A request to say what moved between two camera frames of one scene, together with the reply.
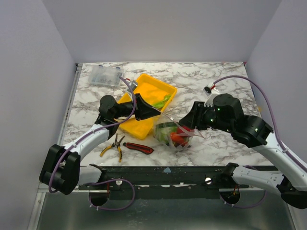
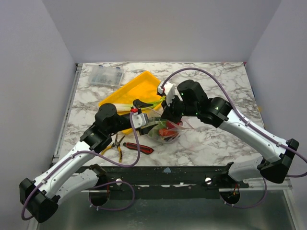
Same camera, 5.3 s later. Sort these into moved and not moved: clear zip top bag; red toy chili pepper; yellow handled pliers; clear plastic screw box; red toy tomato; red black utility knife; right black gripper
Moved: clear zip top bag; red toy chili pepper; right black gripper; red toy tomato
Not moved: clear plastic screw box; yellow handled pliers; red black utility knife
